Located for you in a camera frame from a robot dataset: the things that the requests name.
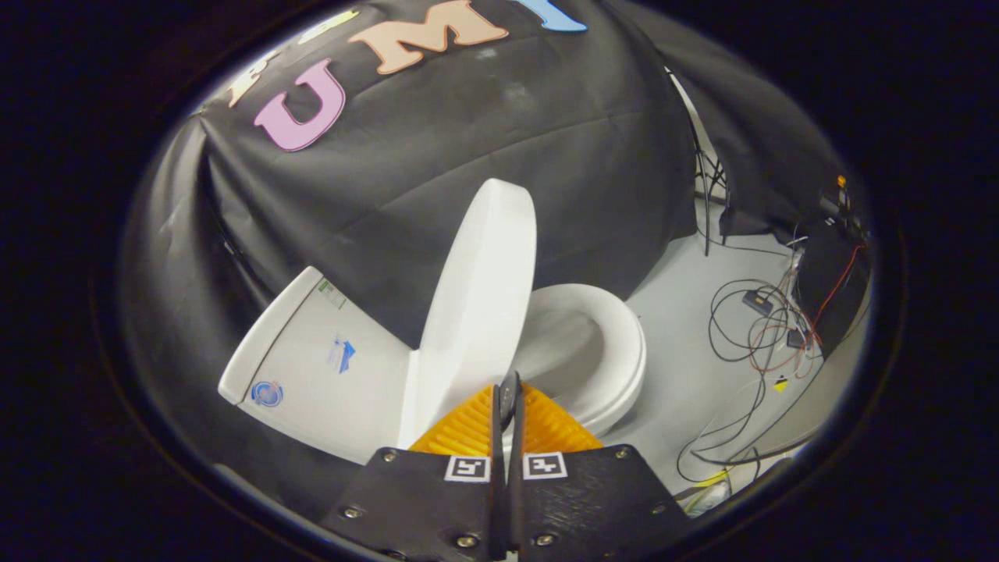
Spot white toilet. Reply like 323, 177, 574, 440
219, 265, 647, 465

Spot black round lid tab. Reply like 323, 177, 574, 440
499, 371, 521, 430

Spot white toilet seat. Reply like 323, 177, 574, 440
511, 283, 647, 438

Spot black backdrop cloth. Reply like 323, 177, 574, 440
123, 0, 853, 520

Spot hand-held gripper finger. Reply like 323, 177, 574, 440
324, 382, 508, 561
506, 371, 693, 561

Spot black equipment with orange part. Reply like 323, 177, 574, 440
792, 176, 872, 358

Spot tangled floor cables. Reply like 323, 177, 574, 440
675, 234, 830, 486

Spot white toilet lid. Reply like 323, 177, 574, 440
398, 178, 538, 450

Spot black light stand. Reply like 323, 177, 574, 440
666, 67, 733, 257

